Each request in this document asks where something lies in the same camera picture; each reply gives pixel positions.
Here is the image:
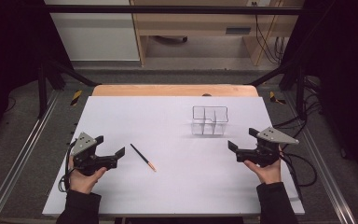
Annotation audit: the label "aluminium floor rail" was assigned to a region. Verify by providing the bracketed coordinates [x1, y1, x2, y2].
[0, 89, 61, 224]
[282, 91, 358, 224]

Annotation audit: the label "hanging black cables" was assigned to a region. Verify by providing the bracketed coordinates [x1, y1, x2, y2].
[251, 1, 289, 65]

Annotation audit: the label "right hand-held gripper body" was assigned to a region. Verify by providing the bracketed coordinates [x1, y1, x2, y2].
[236, 126, 300, 168]

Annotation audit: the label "clear acrylic compartment organizer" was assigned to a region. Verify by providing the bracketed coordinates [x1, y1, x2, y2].
[190, 105, 229, 137]

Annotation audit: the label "left hand-held gripper black cable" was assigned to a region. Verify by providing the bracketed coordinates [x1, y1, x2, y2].
[58, 139, 78, 194]

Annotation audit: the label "person's right hand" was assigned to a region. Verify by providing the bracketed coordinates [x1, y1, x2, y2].
[243, 146, 283, 186]

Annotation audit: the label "white board table cover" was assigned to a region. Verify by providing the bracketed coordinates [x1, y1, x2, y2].
[41, 95, 306, 217]

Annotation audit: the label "black floor cables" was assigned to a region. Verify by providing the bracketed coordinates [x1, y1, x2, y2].
[272, 76, 324, 189]

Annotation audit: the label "light wooden desk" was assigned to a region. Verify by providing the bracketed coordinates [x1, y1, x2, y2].
[129, 0, 306, 67]

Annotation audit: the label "black curtain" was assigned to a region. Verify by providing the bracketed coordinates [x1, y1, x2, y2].
[279, 0, 358, 195]
[0, 0, 75, 153]

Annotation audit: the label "black horizontal frame bar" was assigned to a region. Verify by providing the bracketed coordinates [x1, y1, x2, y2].
[21, 4, 306, 16]

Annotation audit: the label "yellow clamp right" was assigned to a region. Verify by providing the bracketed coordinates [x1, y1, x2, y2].
[268, 91, 287, 105]

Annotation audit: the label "hand-held gripper black cable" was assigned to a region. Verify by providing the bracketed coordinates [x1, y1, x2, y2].
[278, 151, 304, 202]
[58, 139, 78, 194]

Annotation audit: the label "right hand-held gripper black cable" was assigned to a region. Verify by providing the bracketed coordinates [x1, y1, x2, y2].
[278, 151, 304, 202]

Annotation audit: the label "black pencil with orange end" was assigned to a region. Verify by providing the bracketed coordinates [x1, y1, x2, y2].
[130, 143, 158, 173]

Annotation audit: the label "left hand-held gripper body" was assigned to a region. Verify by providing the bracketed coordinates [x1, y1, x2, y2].
[70, 132, 118, 177]

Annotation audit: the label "white cabinet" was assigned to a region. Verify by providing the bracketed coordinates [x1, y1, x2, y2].
[43, 0, 141, 62]

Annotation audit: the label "person's left hand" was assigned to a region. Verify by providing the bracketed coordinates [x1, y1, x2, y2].
[67, 155, 108, 196]

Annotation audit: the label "black metal frame stand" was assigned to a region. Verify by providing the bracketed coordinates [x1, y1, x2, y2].
[247, 60, 308, 121]
[36, 58, 103, 119]

